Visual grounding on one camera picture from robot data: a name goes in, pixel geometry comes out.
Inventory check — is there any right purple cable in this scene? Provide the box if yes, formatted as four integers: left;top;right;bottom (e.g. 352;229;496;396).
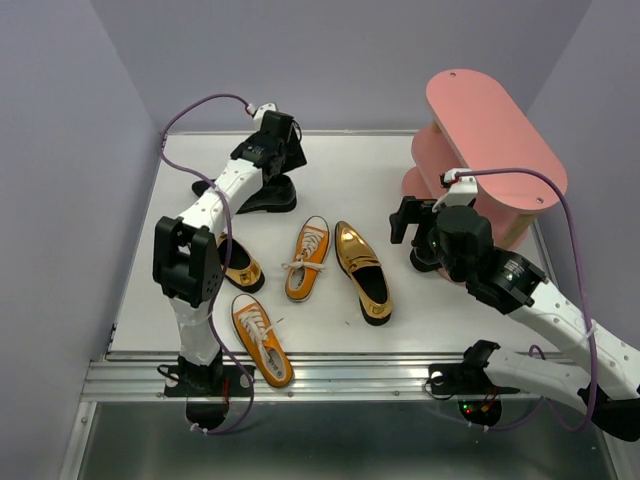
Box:
452;168;601;432

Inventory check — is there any black loafer back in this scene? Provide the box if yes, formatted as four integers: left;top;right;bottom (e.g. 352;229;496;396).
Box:
409;246;442;273

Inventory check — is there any orange sneaker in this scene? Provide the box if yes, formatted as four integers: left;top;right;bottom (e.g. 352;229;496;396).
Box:
282;216;331;302
231;294;294;388

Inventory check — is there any gold loafer left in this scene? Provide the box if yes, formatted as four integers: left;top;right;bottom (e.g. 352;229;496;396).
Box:
217;234;265;294

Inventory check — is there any gold loafer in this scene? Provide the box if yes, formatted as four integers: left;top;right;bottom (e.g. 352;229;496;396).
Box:
334;221;393;326
217;234;265;294

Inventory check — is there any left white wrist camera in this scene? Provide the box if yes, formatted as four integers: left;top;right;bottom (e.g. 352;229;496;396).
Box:
252;102;278;129

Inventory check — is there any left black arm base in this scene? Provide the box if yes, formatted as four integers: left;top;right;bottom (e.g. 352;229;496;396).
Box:
156;357;250;398

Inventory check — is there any pink shoe shelf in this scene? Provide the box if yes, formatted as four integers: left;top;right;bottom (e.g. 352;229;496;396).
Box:
401;69;568;250

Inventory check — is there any gold loafer right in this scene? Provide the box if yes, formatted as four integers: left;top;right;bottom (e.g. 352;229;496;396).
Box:
334;221;393;326

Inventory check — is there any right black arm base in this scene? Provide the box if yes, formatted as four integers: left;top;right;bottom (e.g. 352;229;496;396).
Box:
424;340;520;399

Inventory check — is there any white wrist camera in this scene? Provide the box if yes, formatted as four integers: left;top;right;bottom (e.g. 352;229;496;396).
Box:
252;102;278;129
432;168;478;213

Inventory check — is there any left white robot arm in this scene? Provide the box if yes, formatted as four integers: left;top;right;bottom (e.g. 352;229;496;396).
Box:
152;103;306;394

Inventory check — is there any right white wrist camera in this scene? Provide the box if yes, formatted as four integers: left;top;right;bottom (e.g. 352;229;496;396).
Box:
432;168;478;213

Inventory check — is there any orange sneaker centre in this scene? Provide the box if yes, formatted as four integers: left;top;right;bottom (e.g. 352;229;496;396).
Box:
282;216;331;302

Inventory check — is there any black loafer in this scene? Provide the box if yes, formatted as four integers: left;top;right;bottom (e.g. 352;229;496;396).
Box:
190;174;297;216
409;246;442;273

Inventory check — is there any orange sneaker front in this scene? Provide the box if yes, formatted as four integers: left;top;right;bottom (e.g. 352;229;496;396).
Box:
231;294;294;388

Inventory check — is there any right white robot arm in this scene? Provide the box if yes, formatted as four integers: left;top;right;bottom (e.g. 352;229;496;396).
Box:
390;196;639;442

